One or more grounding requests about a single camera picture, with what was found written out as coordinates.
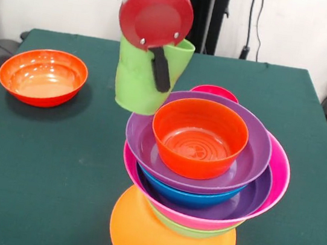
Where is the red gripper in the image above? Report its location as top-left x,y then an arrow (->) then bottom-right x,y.
109,0 -> 197,97

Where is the green cup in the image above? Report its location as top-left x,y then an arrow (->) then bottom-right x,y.
110,30 -> 197,121

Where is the small red-orange bowl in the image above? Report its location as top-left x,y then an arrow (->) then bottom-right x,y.
145,92 -> 254,186

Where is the small crimson bowl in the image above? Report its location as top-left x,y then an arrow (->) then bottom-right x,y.
189,82 -> 241,104

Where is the purple bowl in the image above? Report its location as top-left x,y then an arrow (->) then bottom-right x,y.
118,82 -> 279,204
130,148 -> 276,228

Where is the blue bowl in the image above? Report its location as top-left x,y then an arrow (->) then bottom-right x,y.
133,167 -> 249,217

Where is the pink bowl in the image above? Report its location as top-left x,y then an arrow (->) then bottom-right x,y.
113,113 -> 297,242

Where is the green bowl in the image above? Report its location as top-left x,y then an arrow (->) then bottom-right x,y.
148,208 -> 242,245

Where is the large red-orange bowl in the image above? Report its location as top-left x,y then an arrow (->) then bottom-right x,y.
0,42 -> 91,113

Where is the dark green tablecloth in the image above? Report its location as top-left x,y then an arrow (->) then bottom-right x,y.
0,23 -> 327,245

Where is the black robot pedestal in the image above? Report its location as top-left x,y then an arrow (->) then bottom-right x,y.
181,0 -> 232,57

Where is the black hanging cable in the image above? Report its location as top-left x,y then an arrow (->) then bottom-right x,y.
238,0 -> 258,62

